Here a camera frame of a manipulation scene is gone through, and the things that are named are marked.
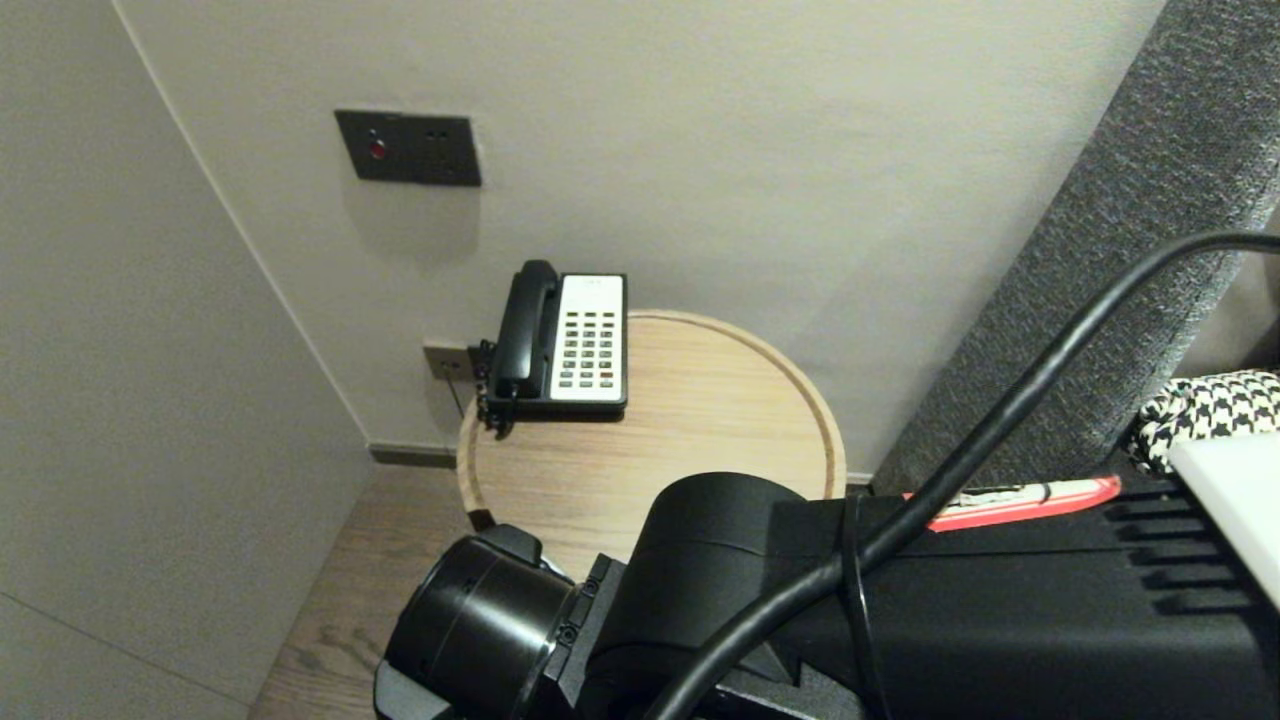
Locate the black telephone base white keypad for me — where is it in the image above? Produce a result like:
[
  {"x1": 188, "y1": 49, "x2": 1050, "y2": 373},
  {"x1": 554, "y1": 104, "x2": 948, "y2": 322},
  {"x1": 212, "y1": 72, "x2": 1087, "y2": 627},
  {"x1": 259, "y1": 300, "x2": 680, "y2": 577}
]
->
[{"x1": 484, "y1": 273, "x2": 628, "y2": 419}]

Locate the round wooden nightstand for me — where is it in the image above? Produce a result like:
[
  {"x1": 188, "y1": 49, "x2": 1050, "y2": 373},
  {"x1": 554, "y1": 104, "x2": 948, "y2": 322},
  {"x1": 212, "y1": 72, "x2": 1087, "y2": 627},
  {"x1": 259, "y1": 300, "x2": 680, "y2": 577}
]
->
[{"x1": 455, "y1": 308, "x2": 848, "y2": 583}]

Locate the black telephone handset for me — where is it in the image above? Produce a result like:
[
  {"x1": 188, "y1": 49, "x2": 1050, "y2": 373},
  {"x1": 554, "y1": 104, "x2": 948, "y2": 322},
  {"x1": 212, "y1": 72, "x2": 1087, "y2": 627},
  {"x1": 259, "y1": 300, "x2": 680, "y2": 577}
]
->
[{"x1": 490, "y1": 260, "x2": 559, "y2": 401}]

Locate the small red edged sticker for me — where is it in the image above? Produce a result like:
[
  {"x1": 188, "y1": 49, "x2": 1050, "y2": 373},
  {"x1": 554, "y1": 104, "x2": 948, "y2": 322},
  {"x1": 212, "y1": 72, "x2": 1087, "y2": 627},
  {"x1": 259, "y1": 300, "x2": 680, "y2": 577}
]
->
[{"x1": 903, "y1": 475, "x2": 1123, "y2": 533}]

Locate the grey fabric bed headboard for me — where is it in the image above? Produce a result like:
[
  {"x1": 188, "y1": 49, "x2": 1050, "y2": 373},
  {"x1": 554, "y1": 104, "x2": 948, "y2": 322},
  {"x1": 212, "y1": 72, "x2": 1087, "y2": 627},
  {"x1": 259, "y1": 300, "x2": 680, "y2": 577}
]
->
[{"x1": 875, "y1": 0, "x2": 1280, "y2": 493}]

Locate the black white houndstooth pillow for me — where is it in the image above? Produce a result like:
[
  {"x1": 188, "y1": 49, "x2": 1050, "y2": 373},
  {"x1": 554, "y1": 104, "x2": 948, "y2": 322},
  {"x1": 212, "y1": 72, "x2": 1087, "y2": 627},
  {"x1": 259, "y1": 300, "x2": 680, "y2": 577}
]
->
[{"x1": 1135, "y1": 368, "x2": 1280, "y2": 476}]

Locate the black coiled telephone cord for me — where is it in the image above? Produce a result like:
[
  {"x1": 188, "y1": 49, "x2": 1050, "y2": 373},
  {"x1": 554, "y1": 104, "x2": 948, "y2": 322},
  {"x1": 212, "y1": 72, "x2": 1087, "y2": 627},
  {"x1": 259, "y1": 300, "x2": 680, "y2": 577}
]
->
[{"x1": 470, "y1": 340, "x2": 513, "y2": 439}]

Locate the beige wall jack plate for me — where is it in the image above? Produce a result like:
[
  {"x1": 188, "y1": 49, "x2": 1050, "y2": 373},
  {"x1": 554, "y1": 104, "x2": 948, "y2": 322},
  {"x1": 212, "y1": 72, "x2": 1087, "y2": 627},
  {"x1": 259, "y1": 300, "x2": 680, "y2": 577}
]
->
[{"x1": 422, "y1": 344, "x2": 473, "y2": 384}]

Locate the dark wall switch panel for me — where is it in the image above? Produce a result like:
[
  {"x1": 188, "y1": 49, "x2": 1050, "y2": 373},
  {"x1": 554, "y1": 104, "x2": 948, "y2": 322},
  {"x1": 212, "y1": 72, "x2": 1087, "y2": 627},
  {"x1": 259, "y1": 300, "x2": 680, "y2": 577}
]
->
[{"x1": 334, "y1": 110, "x2": 482, "y2": 188}]

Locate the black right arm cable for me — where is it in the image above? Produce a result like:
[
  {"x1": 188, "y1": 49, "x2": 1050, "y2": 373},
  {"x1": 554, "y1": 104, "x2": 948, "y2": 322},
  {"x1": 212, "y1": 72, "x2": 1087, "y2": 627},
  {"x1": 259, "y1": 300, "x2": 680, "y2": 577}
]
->
[{"x1": 645, "y1": 230, "x2": 1280, "y2": 720}]

